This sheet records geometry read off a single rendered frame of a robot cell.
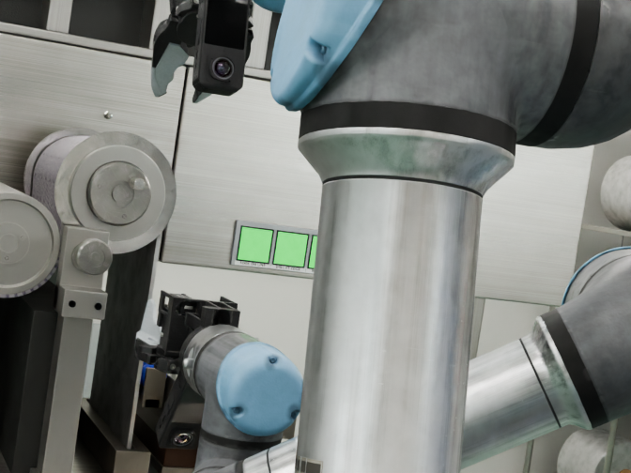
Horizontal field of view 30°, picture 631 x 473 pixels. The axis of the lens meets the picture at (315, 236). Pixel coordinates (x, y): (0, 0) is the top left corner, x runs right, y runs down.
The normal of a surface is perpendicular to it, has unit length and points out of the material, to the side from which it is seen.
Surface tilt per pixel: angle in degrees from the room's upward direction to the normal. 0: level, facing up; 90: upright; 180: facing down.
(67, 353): 90
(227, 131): 90
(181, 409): 122
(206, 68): 79
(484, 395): 71
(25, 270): 90
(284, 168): 90
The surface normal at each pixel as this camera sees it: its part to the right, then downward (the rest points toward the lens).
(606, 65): 0.25, 0.36
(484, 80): 0.56, -0.04
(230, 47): 0.37, -0.09
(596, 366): -0.07, -0.01
